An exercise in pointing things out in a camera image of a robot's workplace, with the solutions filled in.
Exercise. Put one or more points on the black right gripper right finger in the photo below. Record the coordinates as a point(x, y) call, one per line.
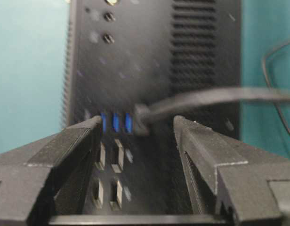
point(251, 184)

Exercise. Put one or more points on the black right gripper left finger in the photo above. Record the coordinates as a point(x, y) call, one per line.
point(49, 176)

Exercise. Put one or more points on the black mini PC box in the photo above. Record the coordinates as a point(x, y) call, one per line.
point(121, 53)

